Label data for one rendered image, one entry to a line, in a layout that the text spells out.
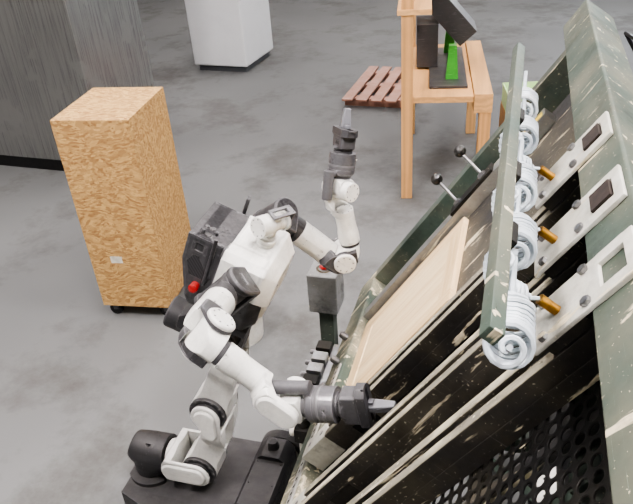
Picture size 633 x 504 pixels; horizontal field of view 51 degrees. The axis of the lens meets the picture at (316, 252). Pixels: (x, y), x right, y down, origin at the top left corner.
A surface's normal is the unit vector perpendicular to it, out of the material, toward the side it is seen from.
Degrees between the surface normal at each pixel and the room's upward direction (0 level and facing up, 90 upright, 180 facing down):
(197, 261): 90
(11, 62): 90
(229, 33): 90
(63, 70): 90
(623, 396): 56
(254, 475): 0
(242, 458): 0
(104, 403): 0
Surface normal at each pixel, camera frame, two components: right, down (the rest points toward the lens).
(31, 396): -0.07, -0.84
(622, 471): -0.83, -0.55
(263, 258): 0.32, -0.74
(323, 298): -0.27, 0.53
